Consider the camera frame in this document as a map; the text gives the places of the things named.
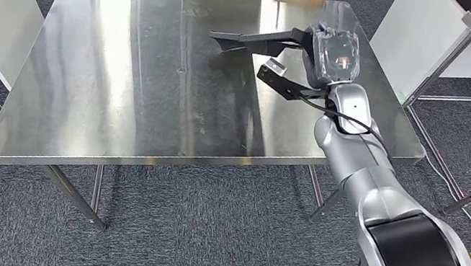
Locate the black plastic car part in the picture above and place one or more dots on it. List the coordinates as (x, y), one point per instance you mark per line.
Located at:
(256, 41)

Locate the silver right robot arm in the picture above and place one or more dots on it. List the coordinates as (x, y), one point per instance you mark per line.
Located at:
(357, 158)

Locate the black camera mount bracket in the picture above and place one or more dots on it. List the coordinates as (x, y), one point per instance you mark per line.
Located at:
(282, 84)

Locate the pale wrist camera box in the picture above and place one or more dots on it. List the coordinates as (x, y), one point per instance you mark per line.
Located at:
(276, 67)

